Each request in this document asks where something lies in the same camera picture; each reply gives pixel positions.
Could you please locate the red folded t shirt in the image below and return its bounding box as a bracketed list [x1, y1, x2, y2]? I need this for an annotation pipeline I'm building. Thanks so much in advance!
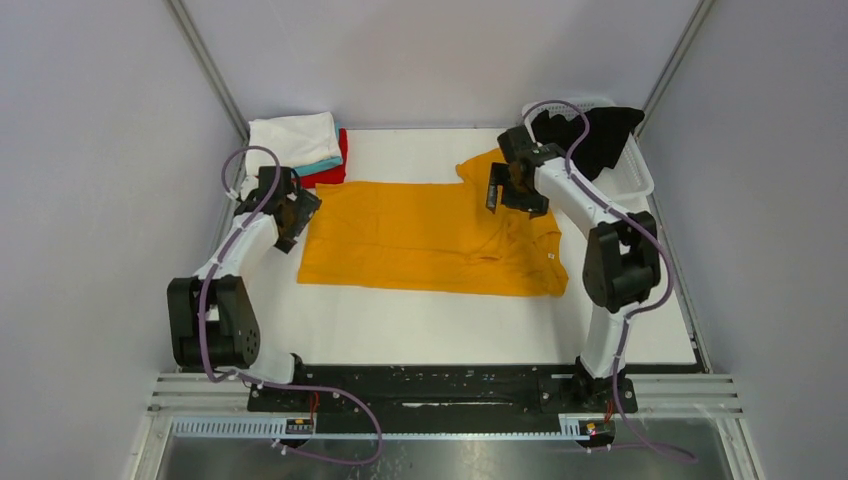
[300, 128, 348, 188]

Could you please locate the white slotted cable duct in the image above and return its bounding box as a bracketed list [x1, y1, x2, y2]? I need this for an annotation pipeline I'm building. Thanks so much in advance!
[171, 415, 614, 441]

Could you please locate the white folded t shirt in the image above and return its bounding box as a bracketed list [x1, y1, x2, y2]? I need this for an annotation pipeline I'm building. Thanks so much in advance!
[249, 112, 338, 168]

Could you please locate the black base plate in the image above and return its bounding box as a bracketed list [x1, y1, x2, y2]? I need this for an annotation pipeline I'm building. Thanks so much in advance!
[180, 354, 705, 437]

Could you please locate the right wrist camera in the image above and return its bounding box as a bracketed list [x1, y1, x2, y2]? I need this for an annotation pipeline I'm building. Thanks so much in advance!
[497, 125, 537, 163]

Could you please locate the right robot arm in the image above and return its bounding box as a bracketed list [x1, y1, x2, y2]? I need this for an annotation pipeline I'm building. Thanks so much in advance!
[486, 157, 663, 412]

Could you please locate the teal folded t shirt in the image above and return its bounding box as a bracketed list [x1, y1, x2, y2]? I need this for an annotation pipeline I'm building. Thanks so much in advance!
[293, 122, 343, 177]

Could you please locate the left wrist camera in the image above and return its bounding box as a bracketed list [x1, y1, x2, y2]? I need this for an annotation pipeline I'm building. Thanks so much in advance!
[235, 166, 300, 215]

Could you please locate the black t shirt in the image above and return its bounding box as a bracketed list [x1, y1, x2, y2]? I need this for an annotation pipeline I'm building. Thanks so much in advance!
[531, 107, 645, 181]

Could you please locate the white plastic basket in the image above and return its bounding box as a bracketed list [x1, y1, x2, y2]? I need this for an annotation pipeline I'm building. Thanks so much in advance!
[521, 98, 654, 204]

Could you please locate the right aluminium frame post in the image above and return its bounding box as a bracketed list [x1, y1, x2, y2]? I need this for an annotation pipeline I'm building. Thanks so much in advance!
[635, 0, 716, 138]

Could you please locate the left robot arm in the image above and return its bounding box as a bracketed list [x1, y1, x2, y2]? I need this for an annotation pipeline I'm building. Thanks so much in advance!
[166, 190, 321, 376]

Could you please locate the yellow t shirt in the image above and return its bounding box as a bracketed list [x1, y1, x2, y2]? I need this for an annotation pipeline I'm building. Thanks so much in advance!
[297, 149, 569, 297]

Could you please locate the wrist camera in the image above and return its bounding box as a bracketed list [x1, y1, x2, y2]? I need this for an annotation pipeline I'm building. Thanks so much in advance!
[235, 166, 300, 215]
[497, 125, 537, 163]

